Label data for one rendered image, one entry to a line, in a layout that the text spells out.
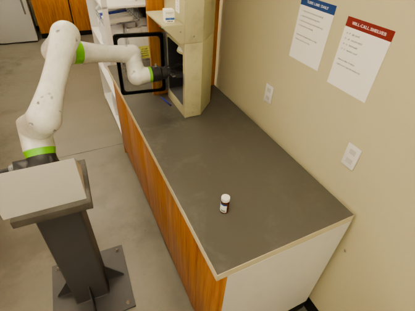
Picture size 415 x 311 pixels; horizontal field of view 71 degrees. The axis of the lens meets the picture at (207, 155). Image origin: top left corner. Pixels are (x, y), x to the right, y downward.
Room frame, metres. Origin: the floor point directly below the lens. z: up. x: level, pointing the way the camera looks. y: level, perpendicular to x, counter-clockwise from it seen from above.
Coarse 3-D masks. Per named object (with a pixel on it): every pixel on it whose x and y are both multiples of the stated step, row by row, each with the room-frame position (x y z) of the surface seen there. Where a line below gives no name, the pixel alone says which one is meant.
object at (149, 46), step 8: (144, 32) 1.83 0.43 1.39; (120, 40) 1.78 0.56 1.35; (128, 40) 1.79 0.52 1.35; (136, 40) 1.81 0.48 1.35; (144, 40) 1.83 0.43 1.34; (152, 40) 1.84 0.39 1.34; (144, 48) 1.82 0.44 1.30; (152, 48) 1.84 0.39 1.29; (144, 56) 1.82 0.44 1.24; (152, 56) 1.84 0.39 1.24; (160, 56) 1.86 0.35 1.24; (120, 64) 1.77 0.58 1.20; (144, 64) 1.82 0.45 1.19; (152, 64) 1.84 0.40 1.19; (160, 64) 1.86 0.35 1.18; (128, 80) 1.78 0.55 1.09; (128, 88) 1.78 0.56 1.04; (136, 88) 1.80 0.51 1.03; (144, 88) 1.82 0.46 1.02; (152, 88) 1.84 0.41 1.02
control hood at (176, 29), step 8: (152, 16) 1.73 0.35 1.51; (160, 16) 1.74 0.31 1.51; (160, 24) 1.60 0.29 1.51; (168, 24) 1.59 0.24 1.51; (176, 24) 1.60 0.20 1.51; (168, 32) 1.57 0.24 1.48; (176, 32) 1.58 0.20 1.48; (184, 32) 1.61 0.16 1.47; (176, 40) 1.59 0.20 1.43; (184, 40) 1.61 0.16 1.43
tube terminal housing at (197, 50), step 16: (192, 0) 1.62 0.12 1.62; (208, 0) 1.72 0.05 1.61; (176, 16) 1.71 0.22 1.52; (192, 16) 1.62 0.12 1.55; (208, 16) 1.73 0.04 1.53; (192, 32) 1.63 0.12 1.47; (208, 32) 1.74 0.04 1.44; (192, 48) 1.63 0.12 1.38; (208, 48) 1.75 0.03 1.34; (192, 64) 1.63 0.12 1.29; (208, 64) 1.77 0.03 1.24; (192, 80) 1.63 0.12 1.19; (208, 80) 1.79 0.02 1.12; (192, 96) 1.63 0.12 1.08; (208, 96) 1.80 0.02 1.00; (192, 112) 1.63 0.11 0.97
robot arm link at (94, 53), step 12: (84, 48) 1.45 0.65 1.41; (96, 48) 1.51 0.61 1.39; (108, 48) 1.56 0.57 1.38; (120, 48) 1.61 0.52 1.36; (132, 48) 1.66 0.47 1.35; (84, 60) 1.44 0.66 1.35; (96, 60) 1.49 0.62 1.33; (108, 60) 1.54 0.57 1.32; (120, 60) 1.59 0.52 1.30; (132, 60) 1.62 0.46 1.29
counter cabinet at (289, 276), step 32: (128, 128) 1.97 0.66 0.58; (160, 192) 1.25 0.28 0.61; (160, 224) 1.32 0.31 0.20; (192, 256) 0.81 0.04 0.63; (288, 256) 0.71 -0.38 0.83; (320, 256) 0.82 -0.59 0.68; (192, 288) 0.80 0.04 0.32; (224, 288) 0.57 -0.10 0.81; (256, 288) 0.65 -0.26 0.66; (288, 288) 0.76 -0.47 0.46
